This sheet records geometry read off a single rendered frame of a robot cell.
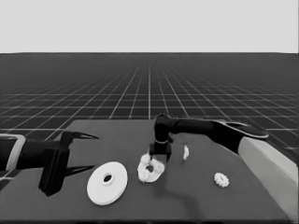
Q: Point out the large thick white disc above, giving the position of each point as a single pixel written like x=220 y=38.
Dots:
x=95 y=191

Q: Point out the small white T-shaped piece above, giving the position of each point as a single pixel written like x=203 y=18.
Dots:
x=186 y=153

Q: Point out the white round carrier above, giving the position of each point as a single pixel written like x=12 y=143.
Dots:
x=154 y=178

